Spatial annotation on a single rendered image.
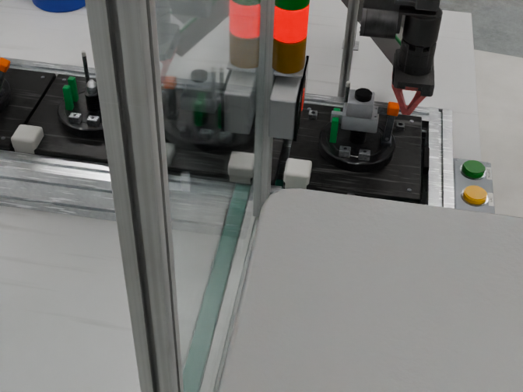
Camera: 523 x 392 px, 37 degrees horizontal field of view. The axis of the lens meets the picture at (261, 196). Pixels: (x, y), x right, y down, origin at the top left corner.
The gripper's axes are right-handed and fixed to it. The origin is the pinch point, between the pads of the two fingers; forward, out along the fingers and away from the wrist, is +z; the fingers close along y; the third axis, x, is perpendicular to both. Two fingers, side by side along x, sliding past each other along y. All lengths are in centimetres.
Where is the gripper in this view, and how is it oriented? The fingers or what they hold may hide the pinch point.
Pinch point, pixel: (406, 110)
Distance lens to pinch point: 139.2
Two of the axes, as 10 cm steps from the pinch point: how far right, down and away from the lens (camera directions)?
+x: 9.9, 1.2, -1.0
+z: -0.2, 7.3, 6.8
